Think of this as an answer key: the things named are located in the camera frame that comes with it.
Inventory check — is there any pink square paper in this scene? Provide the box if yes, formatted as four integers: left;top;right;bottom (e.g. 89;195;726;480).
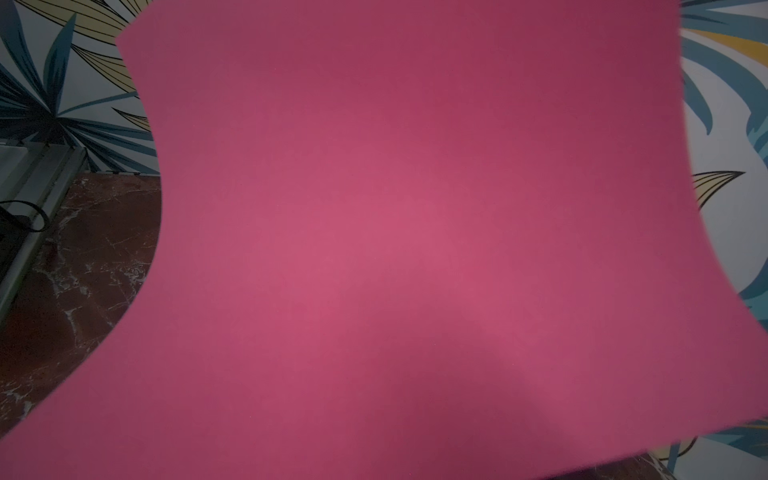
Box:
1;1;767;479

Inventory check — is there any aluminium front rail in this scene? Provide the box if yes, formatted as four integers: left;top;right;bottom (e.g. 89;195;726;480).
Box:
1;142;86;317

